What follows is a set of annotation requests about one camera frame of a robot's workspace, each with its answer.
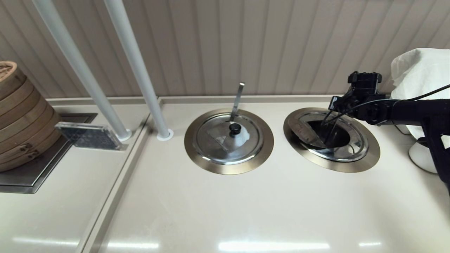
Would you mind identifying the clear acrylic sign holder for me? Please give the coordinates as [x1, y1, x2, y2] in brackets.
[55, 122, 128, 151]

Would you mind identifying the dark soup pot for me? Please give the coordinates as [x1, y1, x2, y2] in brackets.
[304, 120, 351, 149]

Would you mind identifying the steel hinged lid black knob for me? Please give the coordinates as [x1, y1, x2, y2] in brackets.
[193, 112, 264, 165]
[288, 112, 368, 163]

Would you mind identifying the recessed steel tray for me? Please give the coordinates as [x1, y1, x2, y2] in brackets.
[0, 113, 98, 194]

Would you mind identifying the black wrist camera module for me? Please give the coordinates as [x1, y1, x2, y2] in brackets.
[347, 71, 383, 97]

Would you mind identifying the grey metal pole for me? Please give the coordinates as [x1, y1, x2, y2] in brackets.
[32, 0, 130, 138]
[103, 0, 171, 137]

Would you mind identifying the white cloth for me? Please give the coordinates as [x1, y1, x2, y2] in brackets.
[391, 48, 450, 151]

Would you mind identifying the bamboo steamer stack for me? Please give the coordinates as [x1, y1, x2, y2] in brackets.
[0, 61, 63, 173]

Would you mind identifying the black cable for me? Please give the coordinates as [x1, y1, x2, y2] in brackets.
[321, 84, 450, 127]

